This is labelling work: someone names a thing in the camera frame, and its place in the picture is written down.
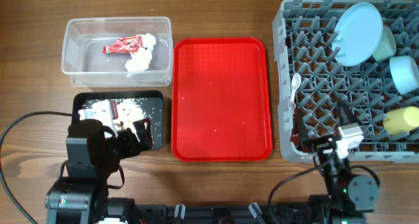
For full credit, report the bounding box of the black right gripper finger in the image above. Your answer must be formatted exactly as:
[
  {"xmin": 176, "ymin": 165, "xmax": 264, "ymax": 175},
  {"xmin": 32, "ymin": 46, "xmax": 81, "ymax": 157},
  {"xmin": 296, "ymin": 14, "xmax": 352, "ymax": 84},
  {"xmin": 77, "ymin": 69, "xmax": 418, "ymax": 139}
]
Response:
[
  {"xmin": 337, "ymin": 99, "xmax": 361, "ymax": 126},
  {"xmin": 293, "ymin": 108, "xmax": 310, "ymax": 144}
]

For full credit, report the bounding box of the yellow plastic cup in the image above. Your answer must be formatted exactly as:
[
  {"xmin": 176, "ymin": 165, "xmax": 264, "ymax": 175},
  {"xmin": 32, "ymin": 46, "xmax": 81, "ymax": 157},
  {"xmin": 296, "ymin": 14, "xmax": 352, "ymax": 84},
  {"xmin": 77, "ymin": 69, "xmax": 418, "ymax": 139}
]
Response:
[{"xmin": 383, "ymin": 106, "xmax": 418, "ymax": 135}]

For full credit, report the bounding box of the white plastic spoon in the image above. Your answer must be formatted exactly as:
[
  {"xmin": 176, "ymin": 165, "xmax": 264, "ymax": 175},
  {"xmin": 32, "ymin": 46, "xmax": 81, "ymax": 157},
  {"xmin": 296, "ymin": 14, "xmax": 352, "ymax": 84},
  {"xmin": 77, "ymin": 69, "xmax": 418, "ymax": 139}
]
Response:
[{"xmin": 290, "ymin": 73, "xmax": 302, "ymax": 107}]

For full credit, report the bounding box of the blue bowl with rice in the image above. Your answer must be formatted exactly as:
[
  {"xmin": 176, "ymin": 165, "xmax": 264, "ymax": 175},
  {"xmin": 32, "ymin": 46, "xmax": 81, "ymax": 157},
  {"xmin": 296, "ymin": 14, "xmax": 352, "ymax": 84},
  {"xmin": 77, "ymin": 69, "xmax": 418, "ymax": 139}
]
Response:
[{"xmin": 390, "ymin": 56, "xmax": 418, "ymax": 95}]

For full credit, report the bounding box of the mint green bowl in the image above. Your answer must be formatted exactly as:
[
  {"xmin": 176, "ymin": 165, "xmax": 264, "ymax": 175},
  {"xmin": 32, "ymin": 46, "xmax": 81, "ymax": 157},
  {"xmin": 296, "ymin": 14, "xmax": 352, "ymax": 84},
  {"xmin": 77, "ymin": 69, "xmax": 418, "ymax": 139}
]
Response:
[{"xmin": 373, "ymin": 25, "xmax": 396, "ymax": 62}]

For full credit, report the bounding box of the light blue plate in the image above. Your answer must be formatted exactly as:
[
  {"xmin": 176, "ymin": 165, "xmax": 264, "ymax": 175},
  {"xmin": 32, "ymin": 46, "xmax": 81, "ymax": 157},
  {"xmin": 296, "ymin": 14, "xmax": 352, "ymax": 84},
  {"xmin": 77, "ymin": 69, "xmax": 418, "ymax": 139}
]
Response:
[{"xmin": 332, "ymin": 2, "xmax": 383, "ymax": 67}]

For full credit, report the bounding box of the white napkin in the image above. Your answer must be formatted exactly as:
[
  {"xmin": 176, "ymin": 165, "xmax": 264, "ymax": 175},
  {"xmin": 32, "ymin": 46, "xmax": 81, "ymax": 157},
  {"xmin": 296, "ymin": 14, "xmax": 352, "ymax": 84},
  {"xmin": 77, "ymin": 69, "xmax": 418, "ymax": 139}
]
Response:
[
  {"xmin": 141, "ymin": 33, "xmax": 156, "ymax": 52},
  {"xmin": 125, "ymin": 48, "xmax": 153, "ymax": 72}
]

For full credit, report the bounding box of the red snack wrapper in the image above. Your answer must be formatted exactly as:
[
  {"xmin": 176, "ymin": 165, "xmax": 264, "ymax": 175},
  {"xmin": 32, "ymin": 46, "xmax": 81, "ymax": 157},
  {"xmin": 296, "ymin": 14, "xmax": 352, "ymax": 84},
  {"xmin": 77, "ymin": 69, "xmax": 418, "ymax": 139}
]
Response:
[{"xmin": 103, "ymin": 35, "xmax": 143, "ymax": 54}]

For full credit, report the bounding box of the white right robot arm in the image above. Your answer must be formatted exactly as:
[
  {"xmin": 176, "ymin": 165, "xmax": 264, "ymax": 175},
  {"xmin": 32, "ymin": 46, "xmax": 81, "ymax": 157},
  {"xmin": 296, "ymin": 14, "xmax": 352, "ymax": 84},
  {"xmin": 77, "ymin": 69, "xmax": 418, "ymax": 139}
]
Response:
[{"xmin": 293, "ymin": 100, "xmax": 380, "ymax": 223}]

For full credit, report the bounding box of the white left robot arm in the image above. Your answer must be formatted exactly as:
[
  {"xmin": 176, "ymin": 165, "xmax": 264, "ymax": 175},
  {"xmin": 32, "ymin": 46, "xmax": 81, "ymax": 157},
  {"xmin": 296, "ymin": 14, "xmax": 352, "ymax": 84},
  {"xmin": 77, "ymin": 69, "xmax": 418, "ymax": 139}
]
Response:
[{"xmin": 45, "ymin": 118, "xmax": 153, "ymax": 223}]

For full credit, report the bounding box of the black waste tray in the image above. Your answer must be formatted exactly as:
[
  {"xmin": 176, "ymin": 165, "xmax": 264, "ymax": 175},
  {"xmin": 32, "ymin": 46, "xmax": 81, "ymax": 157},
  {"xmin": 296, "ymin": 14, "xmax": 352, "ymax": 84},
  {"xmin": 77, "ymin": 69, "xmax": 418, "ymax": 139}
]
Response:
[{"xmin": 73, "ymin": 90, "xmax": 164, "ymax": 150}]

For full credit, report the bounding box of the grey dishwasher rack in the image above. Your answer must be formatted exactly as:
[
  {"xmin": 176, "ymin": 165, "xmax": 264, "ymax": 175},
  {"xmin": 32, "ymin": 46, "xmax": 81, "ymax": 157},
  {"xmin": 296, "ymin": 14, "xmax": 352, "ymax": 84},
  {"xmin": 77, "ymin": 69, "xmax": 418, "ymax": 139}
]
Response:
[{"xmin": 272, "ymin": 0, "xmax": 418, "ymax": 163}]

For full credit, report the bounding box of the spilled white rice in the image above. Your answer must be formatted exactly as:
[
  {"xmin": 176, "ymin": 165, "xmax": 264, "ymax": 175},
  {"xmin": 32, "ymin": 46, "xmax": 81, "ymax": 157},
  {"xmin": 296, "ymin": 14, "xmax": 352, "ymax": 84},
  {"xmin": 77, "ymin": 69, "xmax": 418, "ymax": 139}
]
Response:
[{"xmin": 83, "ymin": 98, "xmax": 163, "ymax": 143}]

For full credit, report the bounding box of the red plastic tray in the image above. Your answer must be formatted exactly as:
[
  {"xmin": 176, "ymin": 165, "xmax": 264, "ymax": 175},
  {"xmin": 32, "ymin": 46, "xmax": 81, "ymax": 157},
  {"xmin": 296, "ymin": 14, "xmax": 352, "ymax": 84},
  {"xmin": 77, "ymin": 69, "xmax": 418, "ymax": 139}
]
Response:
[{"xmin": 172, "ymin": 37, "xmax": 273, "ymax": 162}]

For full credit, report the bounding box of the clear plastic bin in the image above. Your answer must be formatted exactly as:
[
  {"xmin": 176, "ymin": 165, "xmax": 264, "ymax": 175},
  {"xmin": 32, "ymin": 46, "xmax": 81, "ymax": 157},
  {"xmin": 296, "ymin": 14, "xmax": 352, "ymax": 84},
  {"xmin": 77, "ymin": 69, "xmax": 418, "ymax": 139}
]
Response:
[{"xmin": 62, "ymin": 16, "xmax": 173, "ymax": 88}]

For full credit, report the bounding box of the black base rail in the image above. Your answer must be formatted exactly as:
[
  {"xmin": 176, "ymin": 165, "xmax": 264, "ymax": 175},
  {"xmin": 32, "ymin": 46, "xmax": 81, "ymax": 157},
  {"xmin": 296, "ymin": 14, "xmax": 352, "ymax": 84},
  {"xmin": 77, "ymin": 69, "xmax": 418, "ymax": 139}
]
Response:
[{"xmin": 107, "ymin": 197, "xmax": 366, "ymax": 224}]

